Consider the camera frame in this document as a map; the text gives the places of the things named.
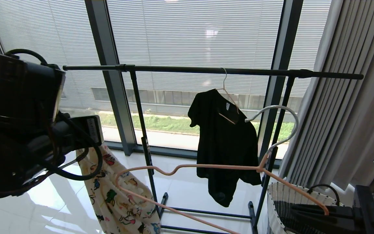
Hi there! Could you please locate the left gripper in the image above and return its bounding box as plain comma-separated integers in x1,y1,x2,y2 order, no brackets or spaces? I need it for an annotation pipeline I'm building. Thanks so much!
52,115,105,153

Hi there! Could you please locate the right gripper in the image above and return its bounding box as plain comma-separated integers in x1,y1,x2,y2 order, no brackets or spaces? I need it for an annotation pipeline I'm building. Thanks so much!
291,185,374,234

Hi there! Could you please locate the cream printed garment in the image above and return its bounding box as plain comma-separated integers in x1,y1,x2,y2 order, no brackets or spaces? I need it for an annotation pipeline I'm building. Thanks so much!
76,144,161,234

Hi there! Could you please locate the black garment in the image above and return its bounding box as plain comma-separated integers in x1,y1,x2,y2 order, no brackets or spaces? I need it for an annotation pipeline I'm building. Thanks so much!
188,89,262,208

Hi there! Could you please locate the pink clothes hanger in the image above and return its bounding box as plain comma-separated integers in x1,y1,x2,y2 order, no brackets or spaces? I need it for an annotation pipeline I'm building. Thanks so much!
115,105,330,234
217,68,240,125

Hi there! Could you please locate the white laundry basket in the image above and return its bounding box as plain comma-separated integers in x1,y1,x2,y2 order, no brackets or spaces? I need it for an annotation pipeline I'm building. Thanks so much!
267,181,346,234

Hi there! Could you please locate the black clothes rack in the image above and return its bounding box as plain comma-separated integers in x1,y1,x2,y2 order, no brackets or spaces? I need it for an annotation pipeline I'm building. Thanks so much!
62,64,364,234

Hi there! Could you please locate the beige curtain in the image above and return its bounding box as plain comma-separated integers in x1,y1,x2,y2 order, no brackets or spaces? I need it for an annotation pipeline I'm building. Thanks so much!
278,0,374,195

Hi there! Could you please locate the window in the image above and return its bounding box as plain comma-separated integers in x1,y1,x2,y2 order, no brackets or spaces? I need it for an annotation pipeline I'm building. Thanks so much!
0,0,332,160

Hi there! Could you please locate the black cable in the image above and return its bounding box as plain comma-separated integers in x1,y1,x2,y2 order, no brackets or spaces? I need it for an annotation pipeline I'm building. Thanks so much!
4,49,104,181

